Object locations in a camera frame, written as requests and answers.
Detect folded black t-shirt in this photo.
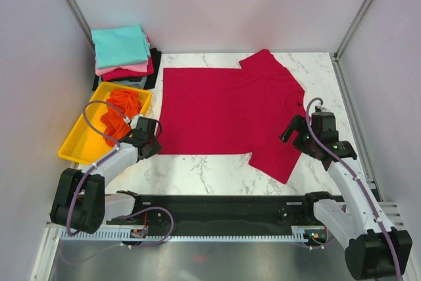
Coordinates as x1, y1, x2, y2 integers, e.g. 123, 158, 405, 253
111, 47, 162, 90

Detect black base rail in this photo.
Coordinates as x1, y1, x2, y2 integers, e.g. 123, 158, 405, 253
131, 194, 339, 238

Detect crimson red t-shirt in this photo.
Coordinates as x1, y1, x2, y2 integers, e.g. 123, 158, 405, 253
159, 49, 305, 184

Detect folded pink t-shirt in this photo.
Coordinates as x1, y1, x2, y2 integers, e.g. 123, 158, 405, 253
95, 61, 149, 76

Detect folded grey-blue t-shirt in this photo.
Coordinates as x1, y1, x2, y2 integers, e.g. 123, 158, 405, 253
112, 76, 147, 89

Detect folded red t-shirt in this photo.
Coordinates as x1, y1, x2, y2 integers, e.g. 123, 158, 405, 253
101, 57, 154, 82

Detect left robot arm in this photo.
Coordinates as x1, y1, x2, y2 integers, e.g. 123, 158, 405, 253
50, 115, 162, 236

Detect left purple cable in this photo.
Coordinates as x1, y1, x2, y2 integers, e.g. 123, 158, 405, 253
65, 100, 162, 238

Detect orange t-shirt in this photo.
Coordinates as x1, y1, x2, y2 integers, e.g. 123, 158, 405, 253
100, 89, 143, 147

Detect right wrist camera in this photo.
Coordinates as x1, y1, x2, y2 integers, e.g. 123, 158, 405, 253
314, 104, 330, 113

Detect yellow plastic tray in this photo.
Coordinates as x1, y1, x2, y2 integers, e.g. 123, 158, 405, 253
58, 82, 152, 165

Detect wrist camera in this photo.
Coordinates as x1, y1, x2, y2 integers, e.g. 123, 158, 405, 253
314, 104, 330, 113
123, 114, 144, 130

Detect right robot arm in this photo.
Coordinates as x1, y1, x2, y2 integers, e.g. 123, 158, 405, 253
280, 110, 412, 280

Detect white slotted cable duct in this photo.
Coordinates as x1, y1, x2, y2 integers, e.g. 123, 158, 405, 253
59, 225, 324, 243

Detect right aluminium frame post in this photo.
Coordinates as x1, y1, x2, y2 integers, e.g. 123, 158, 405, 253
333, 0, 374, 61

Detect aluminium front rail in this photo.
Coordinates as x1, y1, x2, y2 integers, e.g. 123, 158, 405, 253
379, 201, 404, 230

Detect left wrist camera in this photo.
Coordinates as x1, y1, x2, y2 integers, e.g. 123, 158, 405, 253
123, 114, 144, 130

